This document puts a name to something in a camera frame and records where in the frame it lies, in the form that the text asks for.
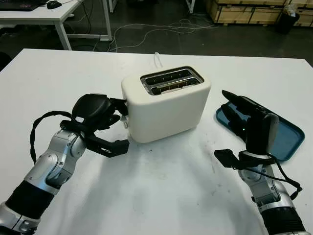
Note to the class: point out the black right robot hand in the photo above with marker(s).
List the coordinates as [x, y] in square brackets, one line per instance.
[259, 132]

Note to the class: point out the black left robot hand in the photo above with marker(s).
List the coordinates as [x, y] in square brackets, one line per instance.
[93, 107]

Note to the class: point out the white toaster lever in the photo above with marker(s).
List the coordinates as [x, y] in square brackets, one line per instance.
[124, 118]

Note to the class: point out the pale bread slice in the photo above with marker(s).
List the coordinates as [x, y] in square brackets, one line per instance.
[173, 86]

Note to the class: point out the blue plastic tray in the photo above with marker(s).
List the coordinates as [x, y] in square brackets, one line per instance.
[288, 139]

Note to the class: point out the silver toaster dial knob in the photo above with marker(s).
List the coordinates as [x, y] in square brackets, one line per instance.
[126, 124]

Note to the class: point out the white two-slot toaster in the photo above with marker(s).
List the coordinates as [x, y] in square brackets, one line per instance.
[168, 115]

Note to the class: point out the white table legs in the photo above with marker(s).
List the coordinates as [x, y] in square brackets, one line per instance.
[111, 5]

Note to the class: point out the white office desk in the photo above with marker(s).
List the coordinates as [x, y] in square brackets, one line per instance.
[36, 17]

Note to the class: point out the black computer mouse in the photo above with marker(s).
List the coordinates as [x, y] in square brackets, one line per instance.
[53, 4]

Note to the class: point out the black waste bin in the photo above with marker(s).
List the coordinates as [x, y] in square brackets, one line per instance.
[286, 22]

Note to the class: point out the wooden crate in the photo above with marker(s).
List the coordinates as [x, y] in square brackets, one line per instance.
[244, 12]

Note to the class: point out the black laptop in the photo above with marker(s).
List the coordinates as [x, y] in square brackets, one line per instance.
[22, 5]

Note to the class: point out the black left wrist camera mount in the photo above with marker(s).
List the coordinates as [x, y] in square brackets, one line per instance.
[107, 147]

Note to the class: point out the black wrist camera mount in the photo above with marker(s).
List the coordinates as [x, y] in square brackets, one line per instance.
[107, 147]
[226, 157]

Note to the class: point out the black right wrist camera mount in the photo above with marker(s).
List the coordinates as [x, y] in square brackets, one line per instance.
[226, 157]

